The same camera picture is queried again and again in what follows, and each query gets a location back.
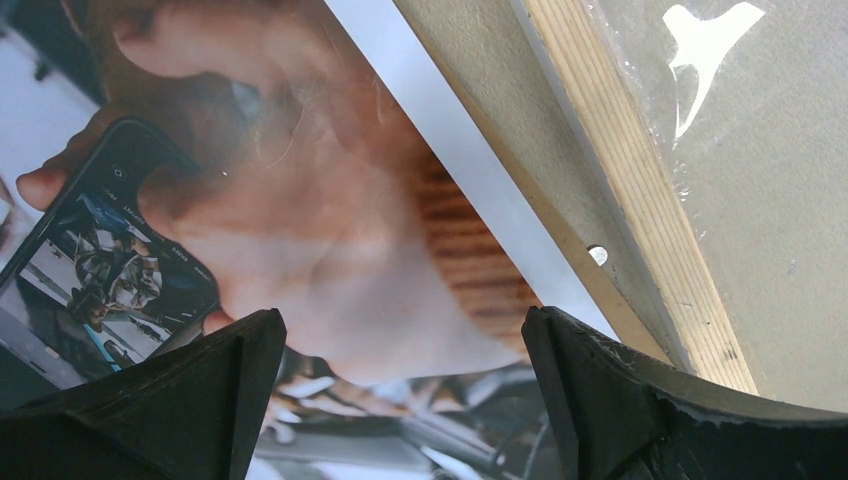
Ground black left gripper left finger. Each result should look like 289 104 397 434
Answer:
1 309 286 479

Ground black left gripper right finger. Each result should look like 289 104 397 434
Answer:
522 307 847 479

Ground wooden picture frame with glass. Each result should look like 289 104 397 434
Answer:
514 1 847 412

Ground printed photo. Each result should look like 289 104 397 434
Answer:
0 0 674 480

